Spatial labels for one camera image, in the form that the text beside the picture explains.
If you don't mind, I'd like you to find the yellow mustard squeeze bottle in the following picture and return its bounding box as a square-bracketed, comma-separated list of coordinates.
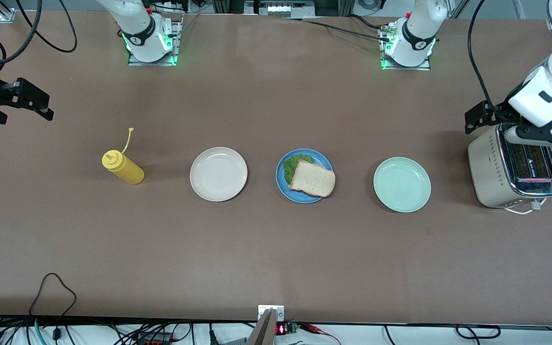
[102, 127, 145, 185]

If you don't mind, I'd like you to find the toasted bread slice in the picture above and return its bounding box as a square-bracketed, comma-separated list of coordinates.
[288, 160, 336, 198]

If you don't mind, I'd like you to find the green lettuce leaf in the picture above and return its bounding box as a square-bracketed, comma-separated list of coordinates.
[283, 154, 315, 184]

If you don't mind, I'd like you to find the light green round plate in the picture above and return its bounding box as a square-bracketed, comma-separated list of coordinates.
[373, 157, 432, 213]

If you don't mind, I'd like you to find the blue round plate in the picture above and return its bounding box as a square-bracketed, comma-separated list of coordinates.
[276, 148, 334, 204]

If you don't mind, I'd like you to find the beige round plate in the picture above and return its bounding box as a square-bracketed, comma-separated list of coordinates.
[190, 147, 248, 202]

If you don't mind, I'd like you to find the beige chrome toaster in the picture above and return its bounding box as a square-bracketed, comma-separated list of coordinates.
[468, 127, 552, 209]

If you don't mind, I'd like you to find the grey electronics box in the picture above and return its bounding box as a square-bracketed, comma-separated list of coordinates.
[245, 0, 315, 17]

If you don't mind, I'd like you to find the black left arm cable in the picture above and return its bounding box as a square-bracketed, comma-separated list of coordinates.
[467, 0, 499, 115]

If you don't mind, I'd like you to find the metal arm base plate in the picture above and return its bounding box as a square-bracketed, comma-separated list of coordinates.
[380, 24, 432, 71]
[127, 17, 179, 67]

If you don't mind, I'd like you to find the white toaster power cable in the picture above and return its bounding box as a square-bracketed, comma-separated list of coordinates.
[504, 199, 547, 215]

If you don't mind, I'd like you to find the black cable on table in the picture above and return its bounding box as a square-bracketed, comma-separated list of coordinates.
[348, 13, 385, 31]
[283, 17, 391, 43]

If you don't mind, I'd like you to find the thin black looped cable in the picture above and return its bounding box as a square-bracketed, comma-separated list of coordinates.
[28, 273, 77, 336]

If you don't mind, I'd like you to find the black coiled floor cable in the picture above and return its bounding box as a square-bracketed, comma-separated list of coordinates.
[384, 324, 502, 342]

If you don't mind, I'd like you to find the red clip lead wire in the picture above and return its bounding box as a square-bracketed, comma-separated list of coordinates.
[300, 323, 341, 345]

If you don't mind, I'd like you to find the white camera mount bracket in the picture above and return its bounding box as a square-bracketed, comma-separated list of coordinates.
[258, 305, 285, 322]

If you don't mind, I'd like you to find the grey metal camera bar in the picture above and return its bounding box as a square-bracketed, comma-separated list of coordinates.
[245, 309, 277, 345]

